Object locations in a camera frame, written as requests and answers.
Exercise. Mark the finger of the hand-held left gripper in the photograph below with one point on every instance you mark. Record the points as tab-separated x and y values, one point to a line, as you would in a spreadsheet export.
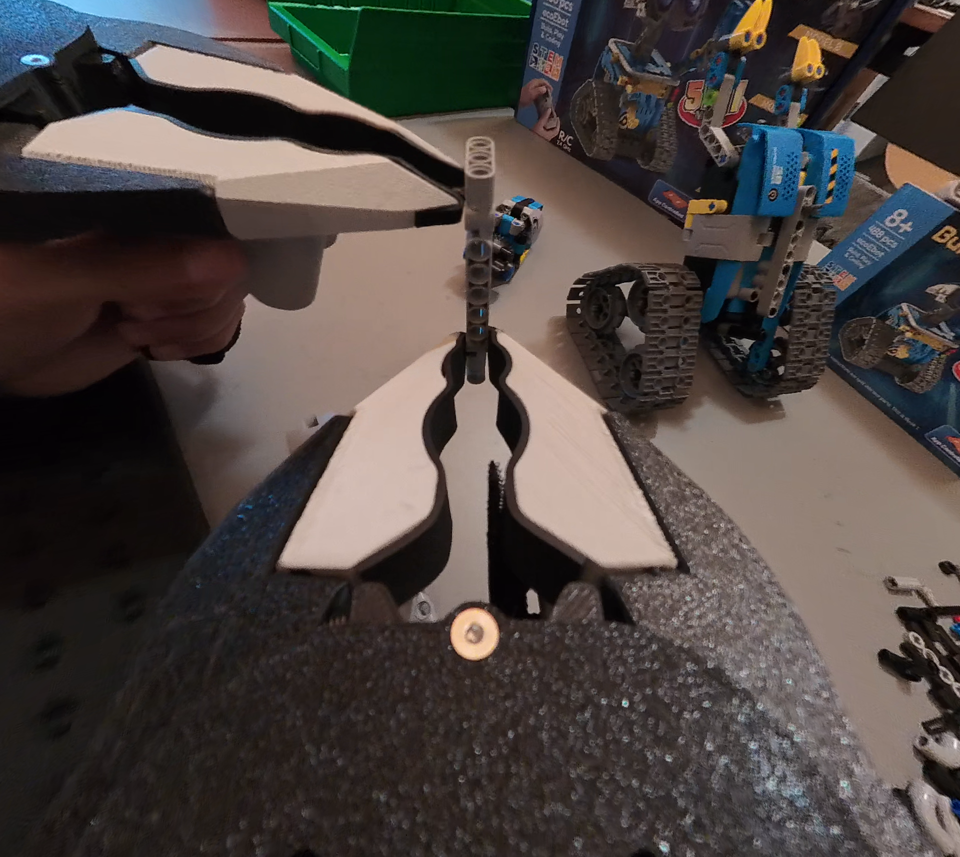
285	100
300	190

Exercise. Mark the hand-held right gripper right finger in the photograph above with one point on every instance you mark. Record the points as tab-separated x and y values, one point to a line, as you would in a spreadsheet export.
593	482

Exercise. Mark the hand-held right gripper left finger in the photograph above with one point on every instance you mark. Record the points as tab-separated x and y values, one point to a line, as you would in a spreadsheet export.
360	482

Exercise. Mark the grey holed beam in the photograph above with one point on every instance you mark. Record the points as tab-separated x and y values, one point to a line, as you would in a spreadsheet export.
477	257

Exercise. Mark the blue tracked toy robot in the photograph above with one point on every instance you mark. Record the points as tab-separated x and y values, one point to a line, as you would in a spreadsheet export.
750	257

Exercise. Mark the pile of small building pieces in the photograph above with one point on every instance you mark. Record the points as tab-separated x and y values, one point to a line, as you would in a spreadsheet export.
930	677

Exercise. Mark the grey desk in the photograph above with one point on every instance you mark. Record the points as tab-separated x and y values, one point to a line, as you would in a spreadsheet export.
780	497

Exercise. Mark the person's left hand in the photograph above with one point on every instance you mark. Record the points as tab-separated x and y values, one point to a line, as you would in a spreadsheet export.
105	310

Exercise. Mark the green plastic bin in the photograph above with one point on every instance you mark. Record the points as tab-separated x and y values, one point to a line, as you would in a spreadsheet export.
390	40

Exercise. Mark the black blue motor assembly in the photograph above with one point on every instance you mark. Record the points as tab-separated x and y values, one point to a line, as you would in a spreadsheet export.
513	235

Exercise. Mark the black perforated mat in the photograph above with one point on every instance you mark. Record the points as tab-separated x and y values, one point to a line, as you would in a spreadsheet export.
75	572

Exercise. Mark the small robot kit box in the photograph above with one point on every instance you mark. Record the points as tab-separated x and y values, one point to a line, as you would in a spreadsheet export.
908	332

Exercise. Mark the large black board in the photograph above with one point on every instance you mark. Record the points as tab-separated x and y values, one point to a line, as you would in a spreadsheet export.
923	92

